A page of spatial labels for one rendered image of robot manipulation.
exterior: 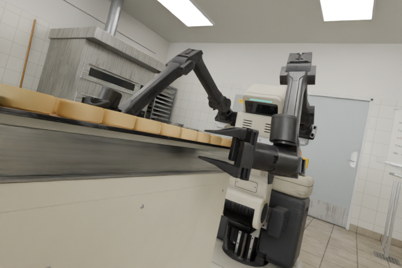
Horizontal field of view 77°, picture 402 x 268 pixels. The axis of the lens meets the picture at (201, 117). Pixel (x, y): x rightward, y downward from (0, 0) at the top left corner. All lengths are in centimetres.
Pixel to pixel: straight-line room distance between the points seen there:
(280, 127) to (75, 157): 40
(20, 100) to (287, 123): 47
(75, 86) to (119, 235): 362
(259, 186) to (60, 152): 116
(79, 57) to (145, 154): 365
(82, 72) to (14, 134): 370
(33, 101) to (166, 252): 37
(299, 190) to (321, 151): 324
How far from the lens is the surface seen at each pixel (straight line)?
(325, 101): 492
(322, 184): 481
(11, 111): 25
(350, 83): 495
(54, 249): 35
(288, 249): 167
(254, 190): 139
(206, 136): 52
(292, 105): 75
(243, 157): 50
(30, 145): 30
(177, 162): 49
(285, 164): 56
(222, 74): 563
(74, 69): 404
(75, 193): 34
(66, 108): 31
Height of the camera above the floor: 92
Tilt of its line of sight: 4 degrees up
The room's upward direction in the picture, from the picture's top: 13 degrees clockwise
